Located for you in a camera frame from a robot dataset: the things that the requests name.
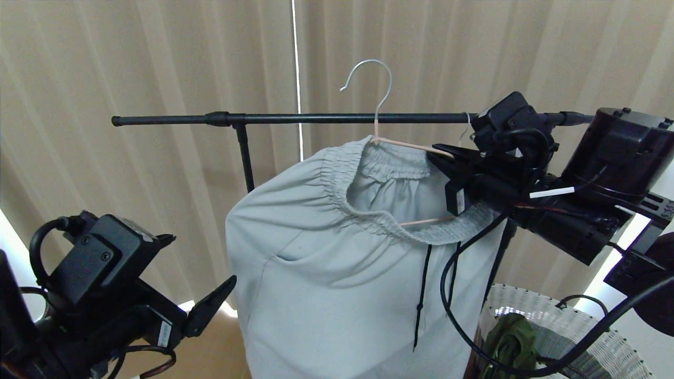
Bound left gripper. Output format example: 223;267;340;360
53;234;238;369

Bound pale grey shorts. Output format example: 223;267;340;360
225;136;506;379

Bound white laundry basket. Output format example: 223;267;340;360
474;284;653;379

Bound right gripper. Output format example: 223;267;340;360
445;169;528;217

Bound pink clothes hanger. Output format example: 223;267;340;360
457;112;472;147
340;59;456;227

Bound black cable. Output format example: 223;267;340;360
440;211;674;378

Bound green garment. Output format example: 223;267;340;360
479;313;539;379

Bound black clothes rack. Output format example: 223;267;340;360
112;111;596;316

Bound beige curtain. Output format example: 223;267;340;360
0;0;674;316

